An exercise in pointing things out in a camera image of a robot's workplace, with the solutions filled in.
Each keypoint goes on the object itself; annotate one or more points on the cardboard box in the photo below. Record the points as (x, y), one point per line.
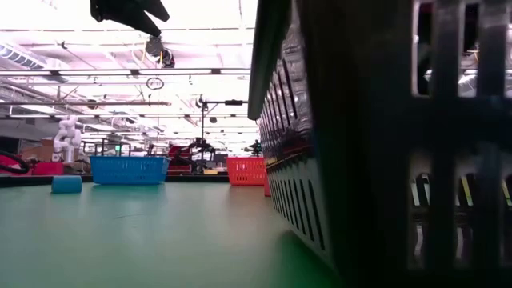
(40, 152)

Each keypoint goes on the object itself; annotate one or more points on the red tool cart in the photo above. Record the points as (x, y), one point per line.
(178, 151)

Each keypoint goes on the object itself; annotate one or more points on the small yellow box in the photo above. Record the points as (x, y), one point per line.
(210, 172)

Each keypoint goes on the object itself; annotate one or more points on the black background robot arm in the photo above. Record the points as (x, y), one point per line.
(256, 148)
(198, 145)

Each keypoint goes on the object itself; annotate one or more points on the orange-red plastic basket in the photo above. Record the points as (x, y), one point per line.
(246, 171)

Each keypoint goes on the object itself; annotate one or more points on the red storage bin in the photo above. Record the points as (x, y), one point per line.
(49, 168)

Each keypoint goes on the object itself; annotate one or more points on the dark green plastic basket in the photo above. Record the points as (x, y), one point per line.
(360, 120)

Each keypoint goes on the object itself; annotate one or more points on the black metal frame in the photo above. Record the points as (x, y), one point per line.
(105, 142)

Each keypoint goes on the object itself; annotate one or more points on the black light stand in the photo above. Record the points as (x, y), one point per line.
(202, 124)

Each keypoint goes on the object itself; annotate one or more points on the blue plastic basket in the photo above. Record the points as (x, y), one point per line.
(128, 170)

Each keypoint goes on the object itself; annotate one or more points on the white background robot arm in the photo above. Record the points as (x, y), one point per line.
(68, 138)

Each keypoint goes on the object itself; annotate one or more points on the blue cylinder block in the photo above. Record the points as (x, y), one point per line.
(66, 184)

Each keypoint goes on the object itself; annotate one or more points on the overhead camera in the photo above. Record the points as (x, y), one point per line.
(155, 48)

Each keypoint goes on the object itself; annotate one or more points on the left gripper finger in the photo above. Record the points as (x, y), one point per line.
(158, 10)
(120, 12)

